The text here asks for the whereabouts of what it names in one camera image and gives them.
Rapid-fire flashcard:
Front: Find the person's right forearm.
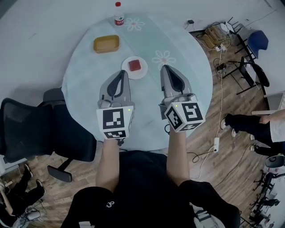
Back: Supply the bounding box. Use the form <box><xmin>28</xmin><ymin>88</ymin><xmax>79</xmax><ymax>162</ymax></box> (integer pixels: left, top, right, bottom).
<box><xmin>166</xmin><ymin>130</ymin><xmax>191</xmax><ymax>187</ymax></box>

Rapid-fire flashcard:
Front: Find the black office chair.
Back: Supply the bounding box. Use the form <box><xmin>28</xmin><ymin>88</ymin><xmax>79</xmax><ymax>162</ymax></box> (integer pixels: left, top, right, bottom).
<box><xmin>0</xmin><ymin>88</ymin><xmax>98</xmax><ymax>183</ymax></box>

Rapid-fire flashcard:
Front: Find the blue chair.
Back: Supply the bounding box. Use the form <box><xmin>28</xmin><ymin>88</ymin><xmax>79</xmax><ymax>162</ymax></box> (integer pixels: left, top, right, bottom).
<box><xmin>247</xmin><ymin>30</ymin><xmax>269</xmax><ymax>60</ymax></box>

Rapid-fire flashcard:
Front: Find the person's black shirt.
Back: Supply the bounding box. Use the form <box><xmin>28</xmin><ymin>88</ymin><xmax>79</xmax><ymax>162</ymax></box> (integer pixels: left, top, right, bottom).
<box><xmin>61</xmin><ymin>150</ymin><xmax>241</xmax><ymax>228</ymax></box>

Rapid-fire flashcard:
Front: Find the white round plate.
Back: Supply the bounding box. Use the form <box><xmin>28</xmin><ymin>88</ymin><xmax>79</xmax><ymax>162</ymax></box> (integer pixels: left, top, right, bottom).
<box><xmin>121</xmin><ymin>56</ymin><xmax>149</xmax><ymax>80</ymax></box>

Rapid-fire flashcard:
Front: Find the white power cable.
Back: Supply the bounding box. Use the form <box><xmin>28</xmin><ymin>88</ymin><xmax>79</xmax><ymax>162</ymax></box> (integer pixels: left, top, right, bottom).
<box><xmin>216</xmin><ymin>49</ymin><xmax>224</xmax><ymax>138</ymax></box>

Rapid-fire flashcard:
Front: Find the pale green floral tablecloth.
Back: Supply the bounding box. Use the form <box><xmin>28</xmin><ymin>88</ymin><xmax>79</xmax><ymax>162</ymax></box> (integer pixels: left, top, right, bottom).
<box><xmin>61</xmin><ymin>13</ymin><xmax>213</xmax><ymax>151</ymax></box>

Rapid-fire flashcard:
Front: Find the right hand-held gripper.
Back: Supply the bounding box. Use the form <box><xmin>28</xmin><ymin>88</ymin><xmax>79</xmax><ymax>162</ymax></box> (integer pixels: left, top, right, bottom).
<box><xmin>158</xmin><ymin>65</ymin><xmax>206</xmax><ymax>134</ymax></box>

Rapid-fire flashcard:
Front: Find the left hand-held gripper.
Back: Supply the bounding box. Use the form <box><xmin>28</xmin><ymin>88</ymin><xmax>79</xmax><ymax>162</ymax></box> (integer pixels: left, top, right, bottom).
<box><xmin>96</xmin><ymin>70</ymin><xmax>135</xmax><ymax>147</ymax></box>

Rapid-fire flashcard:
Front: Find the router with antennas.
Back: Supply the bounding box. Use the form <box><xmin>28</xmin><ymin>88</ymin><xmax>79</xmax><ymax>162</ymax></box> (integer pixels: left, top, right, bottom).
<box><xmin>219</xmin><ymin>16</ymin><xmax>240</xmax><ymax>33</ymax></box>

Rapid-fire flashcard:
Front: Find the yellow rectangular box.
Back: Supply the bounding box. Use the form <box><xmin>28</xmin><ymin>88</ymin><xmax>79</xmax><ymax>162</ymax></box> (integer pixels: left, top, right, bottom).
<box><xmin>93</xmin><ymin>35</ymin><xmax>120</xmax><ymax>54</ymax></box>

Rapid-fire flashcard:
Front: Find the white desk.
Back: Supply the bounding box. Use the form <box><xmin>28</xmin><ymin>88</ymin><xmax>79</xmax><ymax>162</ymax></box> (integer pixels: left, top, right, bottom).
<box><xmin>0</xmin><ymin>153</ymin><xmax>29</xmax><ymax>176</ymax></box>

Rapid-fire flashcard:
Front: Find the white cabinet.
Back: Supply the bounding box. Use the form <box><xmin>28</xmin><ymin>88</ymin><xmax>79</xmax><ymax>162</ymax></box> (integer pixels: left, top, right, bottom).
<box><xmin>264</xmin><ymin>90</ymin><xmax>285</xmax><ymax>111</ymax></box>

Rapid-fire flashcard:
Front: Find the white and black machine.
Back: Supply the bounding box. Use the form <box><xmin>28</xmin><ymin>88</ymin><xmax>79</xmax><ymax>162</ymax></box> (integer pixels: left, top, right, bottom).
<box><xmin>249</xmin><ymin>154</ymin><xmax>285</xmax><ymax>228</ymax></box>

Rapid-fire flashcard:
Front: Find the black metal frame chair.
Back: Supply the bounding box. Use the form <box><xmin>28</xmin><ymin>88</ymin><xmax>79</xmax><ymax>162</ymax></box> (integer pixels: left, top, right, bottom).
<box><xmin>222</xmin><ymin>55</ymin><xmax>270</xmax><ymax>95</ymax></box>

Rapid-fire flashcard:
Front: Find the person's left forearm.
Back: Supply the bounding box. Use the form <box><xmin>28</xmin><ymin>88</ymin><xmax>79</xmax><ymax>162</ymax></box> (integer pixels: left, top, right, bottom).
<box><xmin>95</xmin><ymin>139</ymin><xmax>121</xmax><ymax>192</ymax></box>

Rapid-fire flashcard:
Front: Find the clear bottle with red cap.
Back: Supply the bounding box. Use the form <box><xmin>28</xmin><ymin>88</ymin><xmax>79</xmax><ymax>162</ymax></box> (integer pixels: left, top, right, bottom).
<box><xmin>114</xmin><ymin>1</ymin><xmax>125</xmax><ymax>27</ymax></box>

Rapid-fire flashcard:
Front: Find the tan box with cables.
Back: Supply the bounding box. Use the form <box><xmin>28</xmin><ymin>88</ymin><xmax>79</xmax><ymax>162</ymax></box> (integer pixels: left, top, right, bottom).
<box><xmin>204</xmin><ymin>25</ymin><xmax>225</xmax><ymax>49</ymax></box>

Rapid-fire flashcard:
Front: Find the red block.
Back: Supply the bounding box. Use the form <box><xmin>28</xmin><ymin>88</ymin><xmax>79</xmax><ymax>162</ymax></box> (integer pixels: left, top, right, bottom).
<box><xmin>128</xmin><ymin>59</ymin><xmax>143</xmax><ymax>72</ymax></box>

